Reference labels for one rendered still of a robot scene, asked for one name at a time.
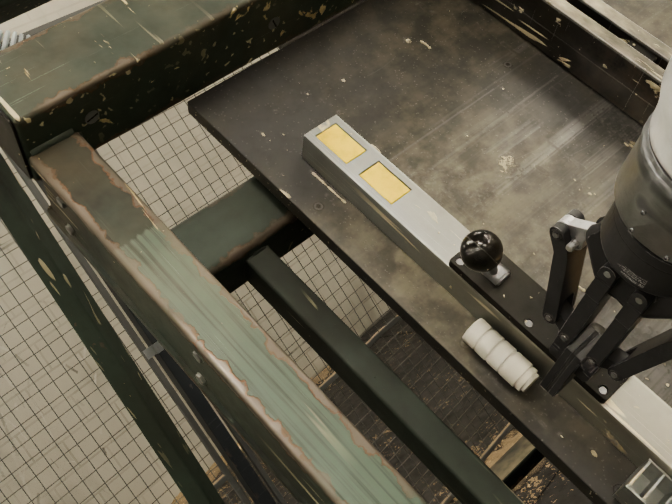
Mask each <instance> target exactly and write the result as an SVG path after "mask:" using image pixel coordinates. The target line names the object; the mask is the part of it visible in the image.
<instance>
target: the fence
mask: <svg viewBox="0 0 672 504"><path fill-rule="evenodd" d="M335 124H336V125H337V126H338V127H340V128H341V129H342V130H343V131H344V132H345V133H346V134H347V135H349V136H350V137H351V138H352V139H353V140H354V141H355V142H357V143H358V144H359V145H360V146H361V147H362V148H363V149H365V152H364V153H362V154H361V155H359V156H358V157H356V158H355V159H353V160H352V161H350V162H349V163H347V164H346V163H345V162H344V161H343V160H341V159H340V158H339V157H338V156H337V155H336V154H335V153H334V152H333V151H331V150H330V149H329V148H328V147H327V146H326V145H325V144H324V143H323V142H321V141H320V140H319V139H318V138H317V136H318V135H319V134H321V133H322V132H324V131H326V130H327V129H329V128H330V127H332V126H333V125H335ZM302 158H303V159H304V160H305V161H306V162H307V163H308V164H310V165H311V166H312V167H313V168H314V169H315V170H316V171H317V172H318V173H319V174H320V175H321V176H323V177H324V178H325V179H326V180H327V181H328V182H329V183H330V184H331V185H332V186H333V187H334V188H336V189H337V190H338V191H339V192H340V193H341V194H342V195H343V196H344V197H345V198H346V199H347V200H349V201H350V202H351V203H352V204H353V205H354V206H355V207H356V208H357V209H358V210H359V211H360V212H362V213H363V214H364V215H365V216H366V217H367V218H368V219H369V220H370V221H371V222H372V223H373V224H375V225H376V226H377V227H378V228H379V229H380V230H381V231H382V232H383V233H384V234H385V235H386V236H388V237H389V238H390V239H391V240H392V241H393V242H394V243H395V244H396V245H397V246H398V247H399V248H401V249H402V250H403V251H404V252H405V253H406V254H407V255H408V256H409V257H410V258H411V259H412V260H414V261H415V262H416V263H417V264H418V265H419V266H420V267H421V268H422V269H423V270H424V271H425V272H427V273H428V274H429V275H430V276H431V277H432V278H433V279H434V280H435V281H436V282H437V283H438V284H440V285H441V286H442V287H443V288H444V289H445V290H446V291H447V292H448V293H449V294H450V295H451V296H453V297H454V298H455V299H456V300H457V301H458V302H459V303H460V304H461V305H462V306H463V307H465V308H466V309H467V310H468V311H469V312H470V313H471V314H472V315H473V316H474V317H475V318H476V319H480V318H482V319H484V320H485V321H486V322H487V323H488V324H489V325H491V326H492V327H493V330H494V329H495V330H496V331H497V332H498V333H499V334H500V335H501V336H503V337H504V338H505V341H506V340H507V341H508V342H509V343H510V344H511V345H512V346H513V347H514V348H516V349H517V352H520V353H521V354H522V355H523V356H524V357H525V358H526V359H528V360H529V361H530V362H531V363H532V364H533V367H535V368H536V369H537V370H538V373H537V374H538V375H539V377H540V378H541V379H544V377H545V376H546V375H547V373H548V372H549V371H550V369H551V368H552V366H553V365H554V364H555V362H554V361H553V360H552V359H551V358H550V357H549V356H548V355H547V354H546V353H544V352H543V351H542V350H541V349H540V348H539V347H538V346H537V345H536V344H534V343H533V342H532V341H531V340H530V339H529V338H528V337H527V336H526V335H525V334H523V333H522V332H521V331H520V330H519V329H518V328H517V327H516V326H515V325H514V324H512V323H511V322H510V321H509V320H508V319H507V318H506V317H505V316H504V315H502V314H501V313H500V312H499V311H498V310H497V309H496V308H495V307H494V306H493V305H491V304H490V303H489V302H488V301H487V300H486V299H485V298H484V297H483V296H482V295H480V294H479V293H478V292H477V291H476V290H475V289H474V288H473V287H472V286H471V285H469V284H468V283H467V282H466V281H465V280H464V279H463V278H462V277H461V276H459V275H458V274H457V273H456V272H455V271H454V270H453V269H452V268H451V267H450V266H449V261H450V259H451V258H452V257H453V256H454V255H456V254H457V253H458V252H459V251H460V246H461V243H462V241H463V239H464V238H465V236H466V235H468V234H469V233H470V231H469V230H468V229H467V228H465V227H464V226H463V225H462V224H461V223H460V222H459V221H457V220H456V219H455V218H454V217H453V216H452V215H451V214H449V213H448V212H447V211H446V210H445V209H444V208H443V207H441V206H440V205H439V204H438V203H437V202H436V201H435V200H433V199H432V198H431V197H430V196H429V195H428V194H427V193H425V192H424V191H423V190H422V189H421V188H420V187H419V186H417V185H416V184H415V183H414V182H413V181H412V180H411V179H409V178H408V177H407V176H406V175H405V174H404V173H403V172H401V171H400V170H399V169H398V168H397V167H396V166H395V165H393V164H392V163H391V162H390V161H389V160H388V159H387V158H385V157H384V156H383V155H382V154H381V153H380V152H379V151H377V150H376V149H375V148H374V147H373V146H372V145H371V144H369V143H368V142H367V141H366V140H365V139H364V138H363V137H361V136H360V135H359V134H358V133H357V132H356V131H355V130H353V129H352V128H351V127H350V126H349V125H348V124H347V123H345V122H344V121H343V120H342V119H341V118H340V117H339V116H337V115H335V116H333V117H331V118H330V119H328V120H327V121H325V122H323V123H322V124H320V125H319V126H317V127H316V128H314V129H312V130H311V131H309V132H308V133H306V134H305V135H304V138H303V150H302ZM378 162H379V163H380V164H382V165H383V166H384V167H385V168H386V169H387V170H388V171H389V172H391V173H392V174H393V175H394V176H395V177H396V178H397V179H399V180H400V181H401V182H402V183H403V184H404V185H405V186H406V187H408V188H409V189H410V192H408V193H407V194H405V195H404V196H403V197H401V198H400V199H399V200H397V201H396V202H394V203H393V204H392V205H391V204H390V203H389V202H388V201H387V200H386V199H385V198H384V197H382V196H381V195H380V194H379V193H378V192H377V191H376V190H375V189H374V188H372V187H371V186H370V185H369V184H368V183H367V182H366V181H365V180H364V179H362V178H361V177H360V175H361V174H362V173H364V172H365V171H367V170H368V169H369V168H371V167H372V166H374V165H375V164H377V163H378ZM558 394H559V395H560V396H561V397H562V398H563V399H564V400H565V401H566V402H567V403H569V404H570V405H571V406H572V407H573V408H574V409H575V410H576V411H577V412H578V413H579V414H580V415H582V416H583V417H584V418H585V419H586V420H587V421H588V422H589V423H590V424H591V425H592V426H593V427H595V428H596V429H597V430H598V431H599V432H600V433H601V434H602V435H603V436H604V437H605V438H606V439H608V440H609V441H610V442H611V443H612V444H613V445H614V446H615V447H616V448H617V449H618V450H619V451H621V452H622V453H623V454H624V455H625V456H626V457H627V458H628V459H629V460H630V461H631V462H632V463H634V464H635V465H636V466H637V467H639V466H640V465H642V464H643V463H644V462H645V461H647V460H648V459H649V458H650V459H651V460H652V461H653V462H654V463H655V464H656V465H658V466H659V467H660V468H661V469H662V470H663V471H664V472H665V473H666V474H667V475H669V476H670V477H671V478H672V408H671V407H670V406H669V405H668V404H666V403H665V402H664V401H663V400H662V399H661V398H660V397H658V396H657V395H656V394H655V393H654V392H653V391H652V390H650V389H649V388H648V387H647V386H646V385H645V384H644V383H642V382H641V381H640V380H639V379H638V378H637V377H636V376H634V375H633V376H631V377H629V379H628V380H627V381H626V382H625V383H624V384H623V385H622V386H621V387H620V388H619V389H618V390H617V391H616V392H615V393H614V394H613V395H612V396H611V397H610V398H609V399H608V400H607V401H606V402H605V403H604V404H601V403H600V402H598V401H597V400H596V399H595V398H594V397H593V396H592V395H591V394H590V393H589V392H587V391H586V390H585V389H584V388H583V387H582V386H581V385H580V384H579V383H578V382H576V381H575V380H574V379H572V380H571V381H570V382H569V383H568V384H567V385H566V386H565V387H564V388H563V389H562V390H561V391H560V392H559V393H558Z"/></svg>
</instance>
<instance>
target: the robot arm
mask: <svg viewBox="0 0 672 504"><path fill-rule="evenodd" d="M614 194H615V201H614V202H613V204H612V206H611V207H610V209H609V210H608V212H607V214H606V215H605V216H602V217H600V218H599V219H598V220H597V222H596V223H594V222H590V221H586V220H585V217H584V215H583V213H582V212H581V211H579V210H577V209H572V210H571V211H570V212H569V213H567V214H566V215H565V216H564V217H563V218H561V219H560V220H559V221H558V222H557V223H555V224H554V225H553V226H552V227H551V228H550V230H549V232H550V237H551V242H552V247H553V251H554V253H553V258H552V264H551V269H550V275H549V281H548V286H547V292H546V300H545V303H544V309H543V317H544V319H545V320H546V321H547V322H548V323H550V324H556V325H557V327H558V329H559V333H558V336H557V337H556V339H555V340H554V342H553V343H552V345H551V346H550V348H549V352H550V353H551V354H552V355H553V356H554V357H555V358H556V359H557V361H556V362H555V364H554V365H553V366H552V368H551V369H550V371H549V372H548V373H547V375H546V376H545V377H544V379H543V380H542V382H541V383H540V385H541V386H542V387H543V388H544V389H545V390H546V391H547V392H548V393H549V394H550V395H551V396H553V397H554V396H555V395H556V394H557V393H559V392H560V391H561V390H562V389H563V388H564V387H565V386H566V385H567V384H568V383H569V382H570V381H571V380H572V379H573V378H574V377H575V376H577V377H578V378H579V379H580V380H581V381H583V382H586V381H588V380H589V379H590V378H591V377H592V376H593V375H594V374H595V373H596V372H597V371H598V370H599V369H600V368H601V367H603V368H606V369H607V370H608V374H609V376H610V377H611V378H612V379H614V380H615V381H621V380H624V379H626V378H628V377H631V376H633V375H636V374H638V373H640V372H643V371H645V370H647V369H650V368H652V367H654V366H657V365H659V364H662V363H664V362H666V361H669V360H671V359H672V328H671V329H669V330H667V331H665V332H663V333H661V334H659V335H657V336H655V337H653V338H651V339H648V340H646V341H644V342H642V343H640V344H638V345H636V346H634V347H632V348H630V349H628V350H626V351H623V350H622V349H620V348H618V347H619V346H620V344H621V343H622V342H623V341H624V340H625V338H626V337H627V336H628V335H629V334H630V332H631V331H632V330H633V329H634V328H635V326H636V325H637V324H638V323H639V322H640V320H641V319H642V318H652V319H672V56H671V58H670V61H669V63H668V65H667V67H666V70H665V72H664V75H663V78H662V83H661V89H660V97H659V101H658V104H657V106H656V108H655V110H654V111H653V113H652V114H651V115H650V116H649V118H648V120H647V121H646V123H645V125H644V126H643V129H642V132H641V135H640V136H639V138H638V140H637V141H636V143H635V145H634V146H633V148H632V150H631V151H630V153H629V155H628V156H627V158H626V160H625V161H624V163H623V165H622V166H621V168H620V170H619V172H618V174H617V177H616V181H615V188H614ZM587 247H588V252H589V256H590V261H591V265H592V270H593V274H594V277H595V278H594V279H593V281H592V282H591V284H590V285H589V287H588V288H587V290H586V291H585V295H584V296H583V298H582V299H581V301H580V302H579V304H578V305H577V306H576V308H575V309H574V308H573V306H574V305H575V301H576V296H577V292H578V287H579V282H580V278H581V273H582V269H583V264H584V260H585V255H586V251H587ZM611 296H612V297H613V298H615V299H616V300H617V301H618V302H619V303H620V304H621V305H622V306H623V307H622V308H621V310H620V311H619V312H618V313H617V315H616V316H615V319H614V320H613V321H612V323H611V324H610V325H609V327H608V328H607V329H606V330H605V332H604V333H603V334H602V335H601V334H599V333H598V332H597V331H596V330H595V329H594V328H592V327H591V326H589V325H590V324H591V323H593V322H594V321H595V317H596V316H597V315H598V313H599V312H600V311H601V309H602V308H603V307H604V305H605V304H606V303H607V301H608V300H609V299H610V297H611Z"/></svg>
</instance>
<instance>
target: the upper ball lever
mask: <svg viewBox="0 0 672 504"><path fill-rule="evenodd" d="M503 251H504V249H503V244H502V241H501V240H500V238H499V237H498V236H497V235H496V234H495V233H493V232H491V231H489V230H485V229H479V230H475V231H472V232H470V233H469V234H468V235H466V236H465V238H464V239H463V241H462V243H461V246H460V256H461V259H462V261H463V263H464V264H465V265H466V266H467V267H468V268H469V269H471V270H473V271H476V272H481V273H482V274H483V275H484V276H485V277H486V278H488V279H489V280H490V281H491V282H492V283H493V284H494V285H498V286H499V285H500V284H501V283H502V282H503V281H504V280H506V279H507V278H508V277H509V276H510V271H509V270H508V269H507V268H506V267H505V266H504V265H502V264H501V263H500V262H501V260H502V257H503Z"/></svg>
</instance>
